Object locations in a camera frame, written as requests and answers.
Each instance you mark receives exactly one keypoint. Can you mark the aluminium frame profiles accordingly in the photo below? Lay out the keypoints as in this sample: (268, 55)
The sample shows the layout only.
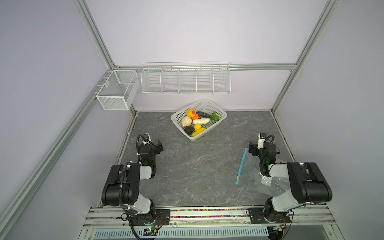
(24, 197)

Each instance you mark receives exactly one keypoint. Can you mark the orange tangerine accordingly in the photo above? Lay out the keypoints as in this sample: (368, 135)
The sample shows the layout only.
(195, 117)

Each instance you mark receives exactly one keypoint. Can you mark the white mesh wall box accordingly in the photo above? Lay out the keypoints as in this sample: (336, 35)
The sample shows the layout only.
(118, 91)

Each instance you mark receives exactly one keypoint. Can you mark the white perforated plastic basket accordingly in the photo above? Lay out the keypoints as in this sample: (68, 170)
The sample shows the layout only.
(203, 105)

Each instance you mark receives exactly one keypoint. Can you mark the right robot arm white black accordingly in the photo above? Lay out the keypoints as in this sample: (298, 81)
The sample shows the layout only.
(307, 183)

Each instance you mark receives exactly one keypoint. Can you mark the white vent grille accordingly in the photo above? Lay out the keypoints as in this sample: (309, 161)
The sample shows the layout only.
(183, 233)

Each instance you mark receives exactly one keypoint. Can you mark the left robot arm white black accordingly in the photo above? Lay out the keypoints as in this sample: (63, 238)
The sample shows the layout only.
(122, 187)

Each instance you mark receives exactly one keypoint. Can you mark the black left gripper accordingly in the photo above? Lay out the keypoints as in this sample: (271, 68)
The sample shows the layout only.
(159, 146)

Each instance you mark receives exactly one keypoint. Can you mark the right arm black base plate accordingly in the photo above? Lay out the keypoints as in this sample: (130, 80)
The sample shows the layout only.
(258, 215)

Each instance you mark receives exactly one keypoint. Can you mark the clear zip bag blue zipper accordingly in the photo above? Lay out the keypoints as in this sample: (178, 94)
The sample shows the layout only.
(250, 177)

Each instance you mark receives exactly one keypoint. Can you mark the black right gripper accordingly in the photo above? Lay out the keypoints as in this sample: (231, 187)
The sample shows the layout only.
(253, 150)

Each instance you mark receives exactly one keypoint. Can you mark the small yellow lemon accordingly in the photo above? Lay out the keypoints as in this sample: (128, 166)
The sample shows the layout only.
(197, 127)

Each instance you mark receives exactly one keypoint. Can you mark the dark round avocado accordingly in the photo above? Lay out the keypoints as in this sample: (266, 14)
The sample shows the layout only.
(189, 130)

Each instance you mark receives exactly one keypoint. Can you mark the beige round potato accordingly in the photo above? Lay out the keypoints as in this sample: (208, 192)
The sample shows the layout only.
(186, 121)

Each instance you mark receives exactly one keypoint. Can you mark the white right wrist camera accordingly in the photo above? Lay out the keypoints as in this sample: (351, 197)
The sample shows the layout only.
(261, 139)

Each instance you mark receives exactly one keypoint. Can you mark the yellow peach with red spot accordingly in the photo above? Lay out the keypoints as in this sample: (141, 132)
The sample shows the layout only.
(191, 113)

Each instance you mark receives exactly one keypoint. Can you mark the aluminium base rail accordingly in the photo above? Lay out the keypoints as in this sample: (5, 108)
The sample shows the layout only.
(224, 216)

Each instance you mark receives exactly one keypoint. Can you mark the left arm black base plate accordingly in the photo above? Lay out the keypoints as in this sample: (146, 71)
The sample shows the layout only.
(157, 217)

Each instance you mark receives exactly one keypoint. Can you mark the white wire wall shelf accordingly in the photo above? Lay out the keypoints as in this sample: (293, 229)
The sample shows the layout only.
(186, 78)

